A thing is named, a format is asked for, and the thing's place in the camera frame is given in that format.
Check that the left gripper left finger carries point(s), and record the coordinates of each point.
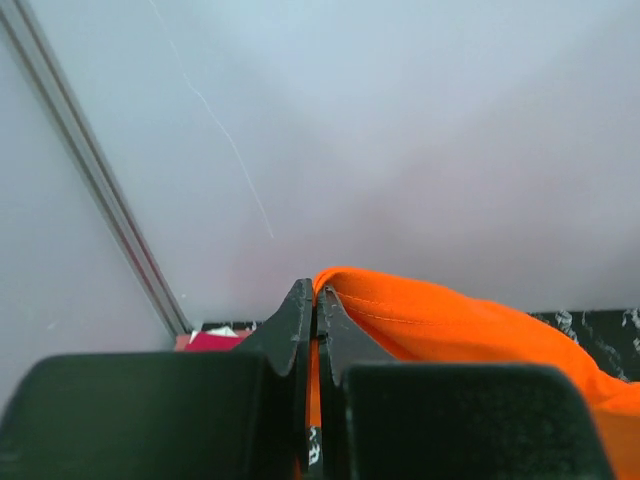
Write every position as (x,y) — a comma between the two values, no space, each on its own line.
(240,414)

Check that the folded magenta t shirt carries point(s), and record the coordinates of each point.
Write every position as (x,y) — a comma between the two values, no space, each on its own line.
(216,342)

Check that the folded white t shirt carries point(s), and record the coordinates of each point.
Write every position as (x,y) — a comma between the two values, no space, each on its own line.
(222,331)

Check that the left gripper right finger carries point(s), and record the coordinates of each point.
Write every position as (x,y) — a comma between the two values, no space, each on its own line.
(384,419)

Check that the orange t shirt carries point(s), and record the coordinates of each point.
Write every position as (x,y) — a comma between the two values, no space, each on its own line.
(421,321)

